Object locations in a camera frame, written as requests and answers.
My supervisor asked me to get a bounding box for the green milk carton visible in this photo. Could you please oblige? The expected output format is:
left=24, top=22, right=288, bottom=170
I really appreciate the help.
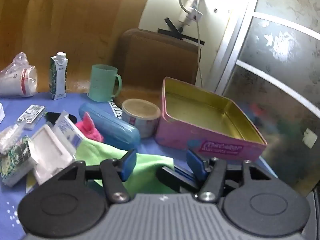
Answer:
left=49, top=52, right=69, bottom=101

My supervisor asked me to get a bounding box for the round tin can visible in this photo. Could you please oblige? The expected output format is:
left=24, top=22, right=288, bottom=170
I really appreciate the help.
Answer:
left=121, top=99, right=162, bottom=139

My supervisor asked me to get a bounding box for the white door sticker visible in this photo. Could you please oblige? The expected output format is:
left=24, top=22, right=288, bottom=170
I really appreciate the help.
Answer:
left=302, top=128, right=318, bottom=148

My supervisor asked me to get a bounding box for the open white small box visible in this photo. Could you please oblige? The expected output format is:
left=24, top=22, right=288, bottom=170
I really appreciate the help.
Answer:
left=30, top=124, right=77, bottom=187

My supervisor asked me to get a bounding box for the white barcode packet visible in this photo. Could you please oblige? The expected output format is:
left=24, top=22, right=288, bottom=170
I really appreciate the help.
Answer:
left=15, top=104, right=47, bottom=130

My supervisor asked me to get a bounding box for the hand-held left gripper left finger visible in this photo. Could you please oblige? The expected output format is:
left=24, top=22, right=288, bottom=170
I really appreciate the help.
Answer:
left=51, top=149, right=137, bottom=204

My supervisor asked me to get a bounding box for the blue printed tablecloth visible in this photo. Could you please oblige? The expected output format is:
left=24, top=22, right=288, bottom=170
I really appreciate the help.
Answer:
left=0, top=91, right=278, bottom=240

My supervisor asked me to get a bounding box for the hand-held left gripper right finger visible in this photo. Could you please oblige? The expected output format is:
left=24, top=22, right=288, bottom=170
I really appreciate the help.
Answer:
left=186, top=149, right=272, bottom=203

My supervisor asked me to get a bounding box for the cotton swab bag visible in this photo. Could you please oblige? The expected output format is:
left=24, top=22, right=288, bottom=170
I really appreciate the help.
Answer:
left=0, top=124, right=25, bottom=155

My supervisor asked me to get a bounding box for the white cable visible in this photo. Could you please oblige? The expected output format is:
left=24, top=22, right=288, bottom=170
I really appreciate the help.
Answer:
left=194, top=0, right=208, bottom=87

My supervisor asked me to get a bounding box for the plastic bag of cups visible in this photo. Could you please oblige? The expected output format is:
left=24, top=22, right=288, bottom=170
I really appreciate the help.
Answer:
left=0, top=52, right=38, bottom=98

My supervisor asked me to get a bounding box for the green patterned box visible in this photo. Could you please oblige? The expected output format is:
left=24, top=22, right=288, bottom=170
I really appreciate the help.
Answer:
left=0, top=135, right=38, bottom=187

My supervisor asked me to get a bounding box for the green cloth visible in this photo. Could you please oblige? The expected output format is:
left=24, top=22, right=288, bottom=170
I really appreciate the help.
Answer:
left=75, top=139, right=175, bottom=195

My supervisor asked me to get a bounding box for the white wall-mounted device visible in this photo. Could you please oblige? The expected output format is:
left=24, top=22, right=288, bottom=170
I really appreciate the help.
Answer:
left=174, top=0, right=208, bottom=28

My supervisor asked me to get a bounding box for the pink plush toy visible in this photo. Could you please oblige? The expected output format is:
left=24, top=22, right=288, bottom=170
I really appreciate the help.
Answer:
left=75, top=112, right=104, bottom=142

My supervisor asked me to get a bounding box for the brown chair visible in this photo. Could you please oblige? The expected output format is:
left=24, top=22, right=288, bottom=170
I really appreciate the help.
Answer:
left=112, top=28, right=200, bottom=100

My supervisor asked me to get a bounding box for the green plastic mug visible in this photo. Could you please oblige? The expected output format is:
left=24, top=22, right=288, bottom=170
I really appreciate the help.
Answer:
left=87, top=64, right=122, bottom=103

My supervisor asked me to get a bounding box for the black tape cross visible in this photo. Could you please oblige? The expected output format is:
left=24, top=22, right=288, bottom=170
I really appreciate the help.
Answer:
left=157, top=17, right=205, bottom=46

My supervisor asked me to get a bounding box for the blue glasses case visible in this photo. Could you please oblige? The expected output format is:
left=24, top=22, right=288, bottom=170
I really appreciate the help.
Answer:
left=79, top=102, right=141, bottom=150

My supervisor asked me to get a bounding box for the frosted glass sliding door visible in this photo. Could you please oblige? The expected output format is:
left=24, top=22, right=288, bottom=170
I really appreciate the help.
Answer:
left=215, top=0, right=320, bottom=195

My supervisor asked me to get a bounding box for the pink tin box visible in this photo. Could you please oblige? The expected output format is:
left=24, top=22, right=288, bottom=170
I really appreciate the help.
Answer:
left=154, top=76, right=268, bottom=162

